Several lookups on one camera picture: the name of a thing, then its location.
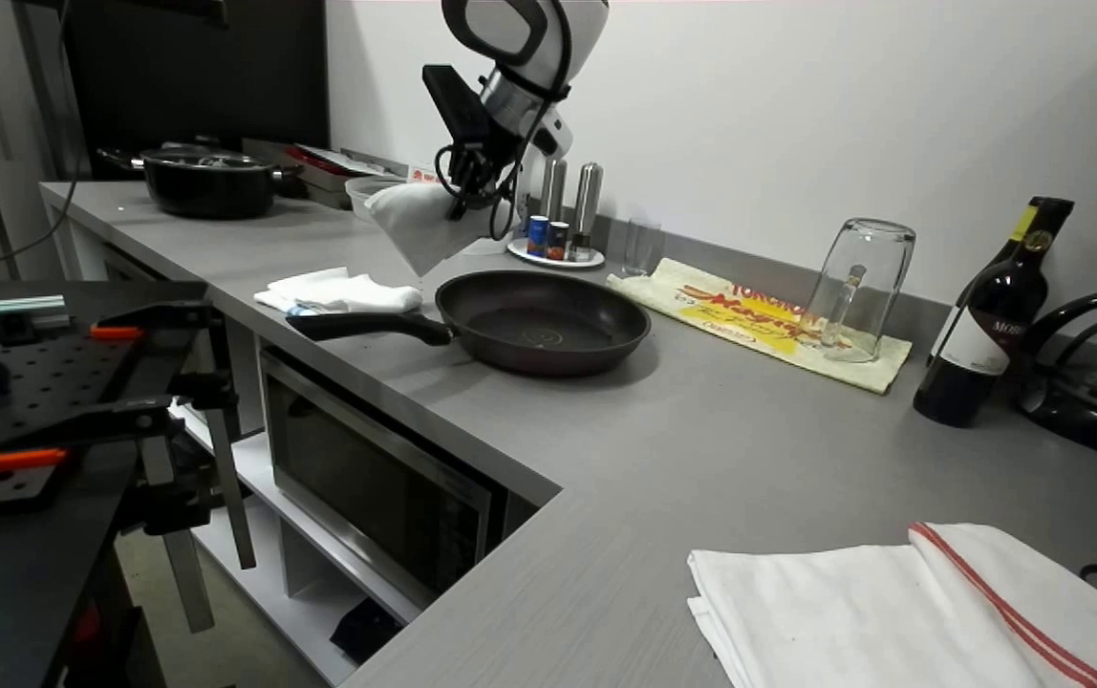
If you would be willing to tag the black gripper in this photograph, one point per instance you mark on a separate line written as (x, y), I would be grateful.
(491, 157)

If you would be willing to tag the white and blue towel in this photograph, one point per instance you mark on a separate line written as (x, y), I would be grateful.
(426, 232)

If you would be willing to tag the black frying pan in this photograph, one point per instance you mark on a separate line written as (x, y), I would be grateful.
(546, 328)

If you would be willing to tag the plain white towel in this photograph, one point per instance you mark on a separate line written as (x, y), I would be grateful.
(338, 292)

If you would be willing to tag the white towel with red stripe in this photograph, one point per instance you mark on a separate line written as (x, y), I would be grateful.
(902, 612)

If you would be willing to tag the white carton with red logo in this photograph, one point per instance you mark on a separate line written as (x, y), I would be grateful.
(421, 172)

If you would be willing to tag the blue spice jar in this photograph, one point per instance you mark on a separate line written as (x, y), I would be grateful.
(537, 234)

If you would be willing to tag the steel shaker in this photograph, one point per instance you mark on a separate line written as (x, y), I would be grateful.
(591, 197)
(554, 184)

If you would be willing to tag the dark spice jar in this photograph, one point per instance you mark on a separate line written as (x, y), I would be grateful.
(558, 237)

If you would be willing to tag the clear plastic container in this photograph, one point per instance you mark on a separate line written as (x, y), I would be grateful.
(356, 194)

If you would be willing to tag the white plate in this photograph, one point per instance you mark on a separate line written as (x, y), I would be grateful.
(578, 259)

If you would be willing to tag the flat box with red edge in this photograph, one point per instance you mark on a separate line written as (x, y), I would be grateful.
(328, 166)

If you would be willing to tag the small clear tumbler glass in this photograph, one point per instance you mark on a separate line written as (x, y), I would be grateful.
(639, 250)

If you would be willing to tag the black cooking pot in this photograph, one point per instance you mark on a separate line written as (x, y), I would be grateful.
(207, 184)

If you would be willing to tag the yellow cloth with red print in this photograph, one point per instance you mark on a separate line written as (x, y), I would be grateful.
(749, 318)

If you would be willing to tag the built-in microwave oven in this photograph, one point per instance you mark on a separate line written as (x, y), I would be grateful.
(369, 483)

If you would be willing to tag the upturned clear drinking glass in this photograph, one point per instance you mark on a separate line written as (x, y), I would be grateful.
(860, 287)

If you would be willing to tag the wine bottle with yellow neck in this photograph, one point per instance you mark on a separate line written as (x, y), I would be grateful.
(992, 330)

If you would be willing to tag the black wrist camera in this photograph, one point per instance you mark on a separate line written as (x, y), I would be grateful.
(457, 110)

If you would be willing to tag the black perforated mount plate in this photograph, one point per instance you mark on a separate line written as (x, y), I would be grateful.
(52, 385)

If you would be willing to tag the aluminium mounting rail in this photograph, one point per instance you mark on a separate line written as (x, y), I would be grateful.
(12, 305)

